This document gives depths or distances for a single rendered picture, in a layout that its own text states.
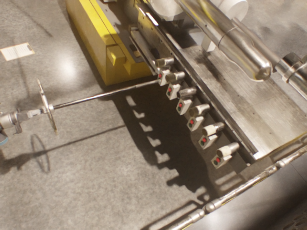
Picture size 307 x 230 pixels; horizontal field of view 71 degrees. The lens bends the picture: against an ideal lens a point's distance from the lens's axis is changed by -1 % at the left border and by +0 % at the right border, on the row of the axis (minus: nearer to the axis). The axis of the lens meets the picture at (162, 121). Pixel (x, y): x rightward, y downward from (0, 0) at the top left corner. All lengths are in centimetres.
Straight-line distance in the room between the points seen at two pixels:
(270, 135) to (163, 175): 107
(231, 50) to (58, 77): 218
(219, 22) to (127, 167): 152
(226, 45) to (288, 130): 86
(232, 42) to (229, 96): 62
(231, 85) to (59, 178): 166
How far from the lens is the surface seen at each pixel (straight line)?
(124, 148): 226
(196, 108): 153
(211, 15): 125
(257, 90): 186
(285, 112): 186
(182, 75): 174
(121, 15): 281
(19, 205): 220
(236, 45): 112
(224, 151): 142
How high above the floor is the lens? 201
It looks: 54 degrees down
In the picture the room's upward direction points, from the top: 20 degrees clockwise
